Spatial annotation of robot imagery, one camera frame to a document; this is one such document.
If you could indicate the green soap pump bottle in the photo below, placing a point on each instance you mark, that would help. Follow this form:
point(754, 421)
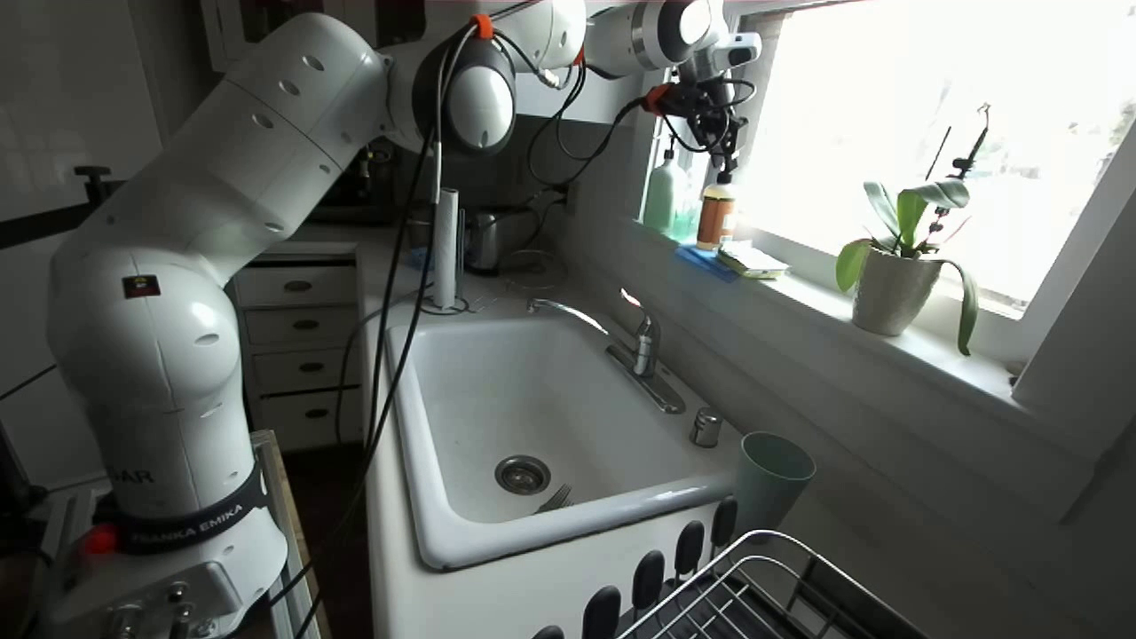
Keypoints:
point(659, 192)

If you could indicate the steel kettle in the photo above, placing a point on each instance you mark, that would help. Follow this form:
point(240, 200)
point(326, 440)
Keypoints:
point(496, 235)

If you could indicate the white drawer cabinet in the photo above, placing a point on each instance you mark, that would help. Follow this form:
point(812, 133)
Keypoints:
point(300, 364)

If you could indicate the white porcelain sink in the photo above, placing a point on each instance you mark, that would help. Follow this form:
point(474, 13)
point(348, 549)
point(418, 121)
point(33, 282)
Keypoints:
point(521, 473)

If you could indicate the orange soap pump bottle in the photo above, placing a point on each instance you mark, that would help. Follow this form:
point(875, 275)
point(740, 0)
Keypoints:
point(719, 200)

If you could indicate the chrome sink sprayer knob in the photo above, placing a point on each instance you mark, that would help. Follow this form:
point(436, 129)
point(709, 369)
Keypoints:
point(709, 427)

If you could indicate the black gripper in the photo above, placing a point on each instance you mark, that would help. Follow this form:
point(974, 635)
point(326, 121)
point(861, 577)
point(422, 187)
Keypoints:
point(712, 113)

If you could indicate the teal plastic cup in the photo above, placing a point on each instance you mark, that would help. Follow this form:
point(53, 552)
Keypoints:
point(769, 476)

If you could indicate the small clear teal bottle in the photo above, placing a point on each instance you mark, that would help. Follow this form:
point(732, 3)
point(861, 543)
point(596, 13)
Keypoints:
point(685, 205)

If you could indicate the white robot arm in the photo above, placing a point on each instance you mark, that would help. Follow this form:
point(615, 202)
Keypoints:
point(135, 313)

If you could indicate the robot base stand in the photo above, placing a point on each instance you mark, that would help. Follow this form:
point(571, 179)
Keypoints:
point(230, 587)

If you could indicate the blue cloth on sill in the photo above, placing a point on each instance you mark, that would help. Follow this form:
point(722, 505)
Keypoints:
point(709, 261)

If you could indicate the dish drying rack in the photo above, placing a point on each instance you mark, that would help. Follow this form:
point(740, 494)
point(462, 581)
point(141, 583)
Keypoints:
point(769, 587)

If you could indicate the orchid in white pot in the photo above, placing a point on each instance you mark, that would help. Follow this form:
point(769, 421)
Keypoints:
point(888, 278)

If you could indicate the chrome sink faucet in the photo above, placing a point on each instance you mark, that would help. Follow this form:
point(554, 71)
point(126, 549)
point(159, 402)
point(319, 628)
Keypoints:
point(640, 355)

